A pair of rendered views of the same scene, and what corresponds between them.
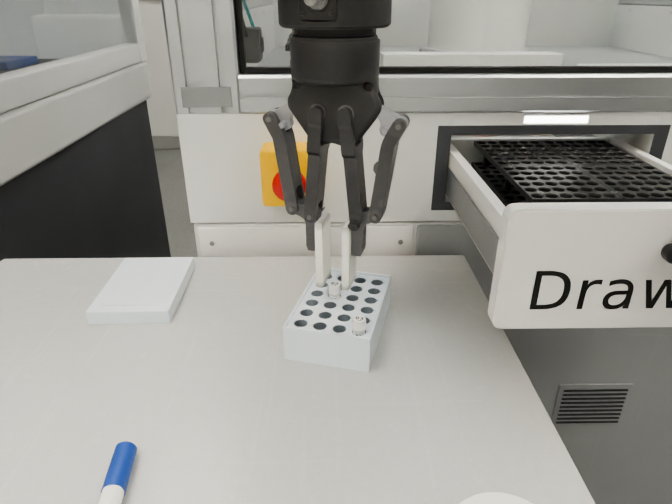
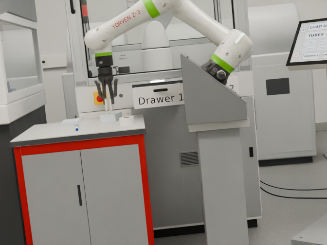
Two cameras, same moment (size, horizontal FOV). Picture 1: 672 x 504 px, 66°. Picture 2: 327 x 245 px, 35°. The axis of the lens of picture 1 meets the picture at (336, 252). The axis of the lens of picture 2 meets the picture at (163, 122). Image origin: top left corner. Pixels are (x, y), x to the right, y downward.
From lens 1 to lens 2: 236 cm
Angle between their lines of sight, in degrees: 19
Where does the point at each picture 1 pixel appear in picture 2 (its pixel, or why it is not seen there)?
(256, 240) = (93, 115)
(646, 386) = not seen: hidden behind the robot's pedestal
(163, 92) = not seen: hidden behind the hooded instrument
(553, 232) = (139, 91)
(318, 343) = (106, 117)
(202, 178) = (80, 101)
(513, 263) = (134, 96)
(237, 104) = (88, 84)
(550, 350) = (173, 141)
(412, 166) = (127, 94)
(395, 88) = (121, 78)
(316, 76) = (102, 73)
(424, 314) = not seen: hidden behind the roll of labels
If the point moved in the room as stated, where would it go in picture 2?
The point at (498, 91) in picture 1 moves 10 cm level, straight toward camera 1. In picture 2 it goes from (143, 76) to (138, 78)
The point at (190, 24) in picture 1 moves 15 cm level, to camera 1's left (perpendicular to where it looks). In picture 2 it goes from (78, 69) to (51, 72)
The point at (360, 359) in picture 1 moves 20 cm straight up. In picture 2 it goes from (114, 119) to (109, 80)
